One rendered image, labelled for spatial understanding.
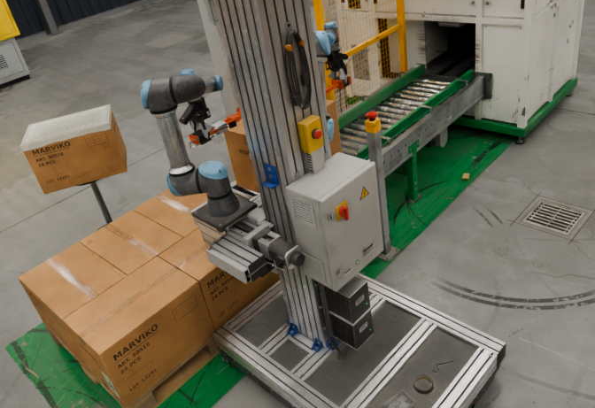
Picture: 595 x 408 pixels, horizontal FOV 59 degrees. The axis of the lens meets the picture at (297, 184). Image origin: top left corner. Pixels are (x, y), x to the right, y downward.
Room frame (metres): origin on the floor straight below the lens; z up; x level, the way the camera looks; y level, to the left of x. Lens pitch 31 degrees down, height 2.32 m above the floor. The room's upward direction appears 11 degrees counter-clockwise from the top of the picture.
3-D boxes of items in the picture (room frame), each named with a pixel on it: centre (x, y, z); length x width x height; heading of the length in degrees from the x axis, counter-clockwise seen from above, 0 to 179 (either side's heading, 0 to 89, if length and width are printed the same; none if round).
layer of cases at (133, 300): (2.56, 0.95, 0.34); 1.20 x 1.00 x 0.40; 132
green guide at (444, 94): (3.59, -1.06, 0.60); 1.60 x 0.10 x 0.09; 132
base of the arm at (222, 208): (2.06, 0.36, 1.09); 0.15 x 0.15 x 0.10
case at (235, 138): (2.96, 0.02, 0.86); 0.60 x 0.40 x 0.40; 134
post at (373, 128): (2.78, -0.50, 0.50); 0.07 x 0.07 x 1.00; 42
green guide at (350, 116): (3.99, -0.70, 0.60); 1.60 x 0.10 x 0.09; 132
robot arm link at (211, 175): (2.06, 0.36, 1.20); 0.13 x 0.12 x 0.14; 84
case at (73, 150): (3.63, 1.55, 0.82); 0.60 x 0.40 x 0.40; 101
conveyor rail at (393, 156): (3.31, -0.83, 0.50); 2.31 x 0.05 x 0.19; 132
